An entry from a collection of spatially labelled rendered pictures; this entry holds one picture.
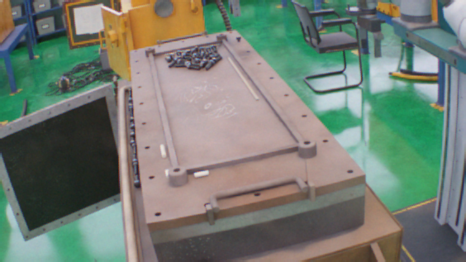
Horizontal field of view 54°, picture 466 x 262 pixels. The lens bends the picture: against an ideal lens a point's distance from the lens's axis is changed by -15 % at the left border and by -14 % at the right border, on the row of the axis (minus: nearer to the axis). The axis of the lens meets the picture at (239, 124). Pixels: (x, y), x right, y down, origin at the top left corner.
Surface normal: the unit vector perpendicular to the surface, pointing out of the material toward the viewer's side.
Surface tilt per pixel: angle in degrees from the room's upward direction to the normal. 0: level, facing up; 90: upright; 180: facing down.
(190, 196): 0
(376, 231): 0
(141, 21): 90
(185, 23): 90
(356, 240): 0
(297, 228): 90
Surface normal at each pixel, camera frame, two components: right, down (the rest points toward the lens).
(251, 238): 0.22, 0.39
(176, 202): -0.11, -0.90
